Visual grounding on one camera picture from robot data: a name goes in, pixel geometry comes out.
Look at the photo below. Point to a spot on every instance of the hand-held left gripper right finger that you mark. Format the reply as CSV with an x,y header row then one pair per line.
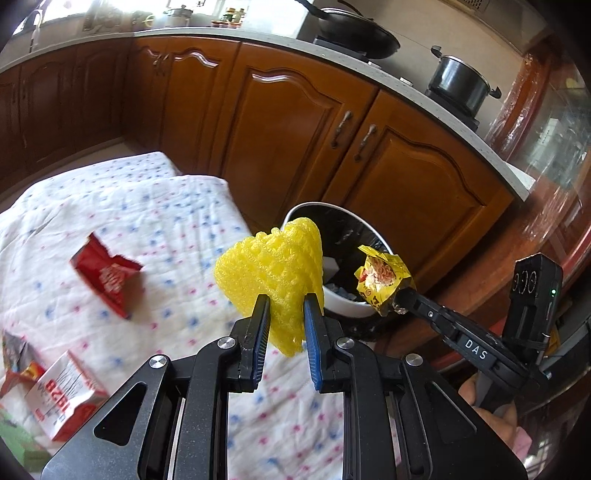
x,y
311,350

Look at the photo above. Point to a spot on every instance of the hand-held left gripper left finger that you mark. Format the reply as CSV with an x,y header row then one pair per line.
x,y
261,341

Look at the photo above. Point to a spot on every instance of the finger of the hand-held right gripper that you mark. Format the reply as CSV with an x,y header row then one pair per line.
x,y
422,300
425,318

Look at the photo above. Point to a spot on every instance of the yellow noodle packet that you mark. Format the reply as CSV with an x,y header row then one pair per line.
x,y
381,277

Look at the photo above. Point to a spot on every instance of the white round bin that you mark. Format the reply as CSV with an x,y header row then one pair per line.
x,y
346,304

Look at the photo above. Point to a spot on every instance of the yellow foam fruit net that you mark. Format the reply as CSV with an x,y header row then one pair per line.
x,y
272,267

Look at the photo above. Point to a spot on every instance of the white rectangular box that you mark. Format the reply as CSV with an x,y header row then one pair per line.
x,y
330,267

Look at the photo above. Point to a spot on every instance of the black bin liner bag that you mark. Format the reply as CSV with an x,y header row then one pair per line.
x,y
351,230

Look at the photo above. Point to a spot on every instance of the person's right hand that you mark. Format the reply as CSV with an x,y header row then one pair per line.
x,y
494,427

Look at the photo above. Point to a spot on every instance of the white star-printed cloth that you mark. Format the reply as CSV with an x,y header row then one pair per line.
x,y
161,221

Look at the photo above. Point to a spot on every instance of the torn red snack packet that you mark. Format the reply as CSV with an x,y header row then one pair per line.
x,y
104,277

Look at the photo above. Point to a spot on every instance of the red and white carton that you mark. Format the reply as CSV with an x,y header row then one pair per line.
x,y
60,397

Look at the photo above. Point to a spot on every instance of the glass cabinet door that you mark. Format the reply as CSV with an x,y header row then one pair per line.
x,y
554,138

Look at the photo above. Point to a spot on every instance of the dark steel cooking pot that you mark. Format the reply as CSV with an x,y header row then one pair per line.
x,y
457,85

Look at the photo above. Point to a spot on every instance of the wooden base cabinets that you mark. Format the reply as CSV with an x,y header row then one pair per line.
x,y
277,115

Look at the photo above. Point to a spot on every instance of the silver and red wrapper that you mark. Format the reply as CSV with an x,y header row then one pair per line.
x,y
18,360

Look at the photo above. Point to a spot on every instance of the green carton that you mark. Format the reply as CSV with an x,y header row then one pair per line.
x,y
27,457

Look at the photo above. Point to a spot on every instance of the black wok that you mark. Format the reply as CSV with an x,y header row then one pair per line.
x,y
360,32

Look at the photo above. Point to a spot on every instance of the speckled kitchen countertop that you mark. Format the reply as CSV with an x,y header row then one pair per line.
x,y
277,44

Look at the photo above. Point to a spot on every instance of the group of condiment bottles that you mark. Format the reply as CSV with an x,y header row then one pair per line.
x,y
231,14

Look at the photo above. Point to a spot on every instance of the chrome sink faucet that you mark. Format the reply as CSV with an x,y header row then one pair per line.
x,y
34,27

